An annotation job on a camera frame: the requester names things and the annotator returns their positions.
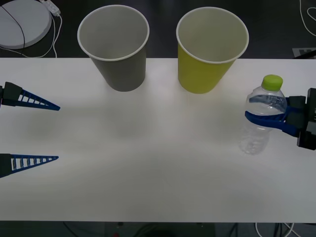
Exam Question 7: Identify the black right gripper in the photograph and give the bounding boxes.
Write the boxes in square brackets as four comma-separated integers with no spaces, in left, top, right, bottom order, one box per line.
[244,87,316,150]

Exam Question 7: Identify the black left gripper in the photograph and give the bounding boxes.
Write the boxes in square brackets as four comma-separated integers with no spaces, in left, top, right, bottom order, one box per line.
[0,81,61,179]

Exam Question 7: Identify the clear bottle with green cap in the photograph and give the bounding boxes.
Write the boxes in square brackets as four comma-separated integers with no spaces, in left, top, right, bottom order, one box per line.
[238,74,288,156]

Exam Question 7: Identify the grey floor marker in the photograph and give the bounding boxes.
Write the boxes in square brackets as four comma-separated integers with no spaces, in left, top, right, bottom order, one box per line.
[292,46,316,59]

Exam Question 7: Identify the yellow-green waste bin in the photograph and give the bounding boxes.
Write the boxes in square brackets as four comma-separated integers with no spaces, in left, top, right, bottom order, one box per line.
[175,6,249,94]

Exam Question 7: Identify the white round lamp stand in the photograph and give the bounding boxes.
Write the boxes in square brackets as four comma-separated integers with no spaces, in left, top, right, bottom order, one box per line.
[0,0,53,49]

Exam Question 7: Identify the grey waste bin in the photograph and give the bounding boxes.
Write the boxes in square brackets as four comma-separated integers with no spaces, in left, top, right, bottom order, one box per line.
[77,4,150,92]

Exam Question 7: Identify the thin black cable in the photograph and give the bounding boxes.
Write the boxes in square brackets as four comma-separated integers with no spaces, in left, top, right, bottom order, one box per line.
[0,5,26,48]

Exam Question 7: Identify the white cable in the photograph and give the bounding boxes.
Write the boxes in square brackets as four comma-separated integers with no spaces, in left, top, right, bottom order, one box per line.
[299,0,316,36]
[0,13,63,59]
[255,221,298,237]

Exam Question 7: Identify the white cable switch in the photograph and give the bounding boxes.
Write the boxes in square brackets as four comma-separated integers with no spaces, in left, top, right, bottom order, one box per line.
[39,0,61,16]

